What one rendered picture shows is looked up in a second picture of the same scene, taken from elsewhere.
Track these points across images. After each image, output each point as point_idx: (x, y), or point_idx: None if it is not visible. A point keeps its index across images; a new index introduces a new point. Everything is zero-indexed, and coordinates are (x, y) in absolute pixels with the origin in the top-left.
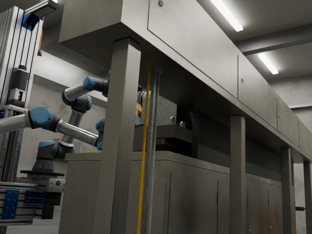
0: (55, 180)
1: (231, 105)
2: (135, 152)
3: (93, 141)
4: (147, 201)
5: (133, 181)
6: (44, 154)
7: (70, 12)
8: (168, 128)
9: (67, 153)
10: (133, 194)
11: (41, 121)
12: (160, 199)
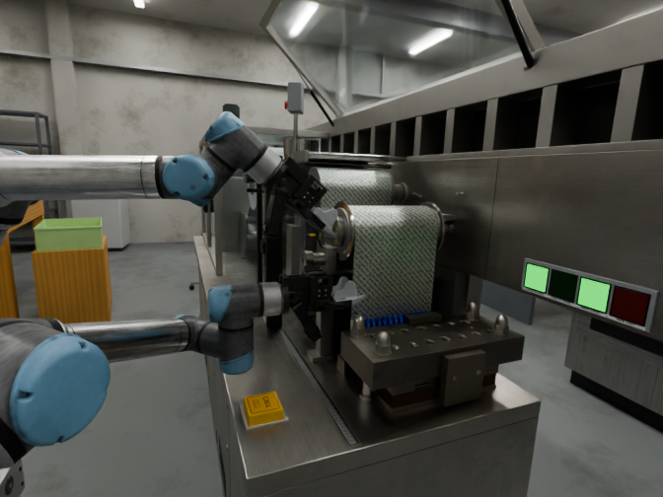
0: (2, 487)
1: None
2: (481, 418)
3: (181, 345)
4: None
5: (477, 471)
6: None
7: None
8: (512, 345)
9: (256, 478)
10: (476, 492)
11: (85, 419)
12: (523, 480)
